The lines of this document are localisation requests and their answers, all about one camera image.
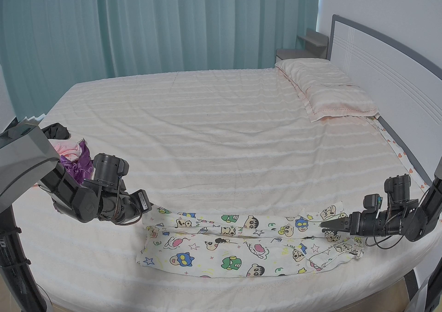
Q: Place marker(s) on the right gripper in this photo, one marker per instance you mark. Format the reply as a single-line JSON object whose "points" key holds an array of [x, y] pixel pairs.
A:
{"points": [[364, 224]]}

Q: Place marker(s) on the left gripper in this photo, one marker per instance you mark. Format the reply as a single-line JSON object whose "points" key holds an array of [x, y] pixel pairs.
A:
{"points": [[136, 205]]}

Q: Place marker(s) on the white printed pyjama top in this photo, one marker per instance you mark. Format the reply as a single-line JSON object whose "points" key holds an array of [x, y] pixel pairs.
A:
{"points": [[241, 241]]}

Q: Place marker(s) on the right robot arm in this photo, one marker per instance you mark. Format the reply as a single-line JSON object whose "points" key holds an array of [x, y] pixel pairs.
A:
{"points": [[421, 214]]}

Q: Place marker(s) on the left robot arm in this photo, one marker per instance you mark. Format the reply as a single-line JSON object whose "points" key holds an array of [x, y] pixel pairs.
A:
{"points": [[69, 193]]}

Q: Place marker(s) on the bed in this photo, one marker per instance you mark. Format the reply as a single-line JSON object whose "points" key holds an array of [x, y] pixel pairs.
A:
{"points": [[224, 114]]}

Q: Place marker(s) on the purple satin garment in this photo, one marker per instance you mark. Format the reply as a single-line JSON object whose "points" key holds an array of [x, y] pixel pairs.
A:
{"points": [[81, 165]]}

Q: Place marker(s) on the pink garment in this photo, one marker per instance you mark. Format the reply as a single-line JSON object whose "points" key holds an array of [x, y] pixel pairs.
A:
{"points": [[67, 150]]}

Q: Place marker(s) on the black garment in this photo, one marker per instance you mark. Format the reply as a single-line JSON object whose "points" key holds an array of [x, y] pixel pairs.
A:
{"points": [[57, 131]]}

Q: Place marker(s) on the cream pillow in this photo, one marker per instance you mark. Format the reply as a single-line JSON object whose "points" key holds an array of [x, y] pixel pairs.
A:
{"points": [[328, 86]]}

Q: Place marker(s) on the blue-green curtain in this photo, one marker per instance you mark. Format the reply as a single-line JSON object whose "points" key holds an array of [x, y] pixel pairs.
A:
{"points": [[155, 20]]}

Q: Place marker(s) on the grey bedside table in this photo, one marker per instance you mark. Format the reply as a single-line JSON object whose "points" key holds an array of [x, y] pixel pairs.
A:
{"points": [[304, 46]]}

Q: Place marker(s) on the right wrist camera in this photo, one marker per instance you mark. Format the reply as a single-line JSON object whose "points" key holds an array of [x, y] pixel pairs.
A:
{"points": [[373, 203]]}

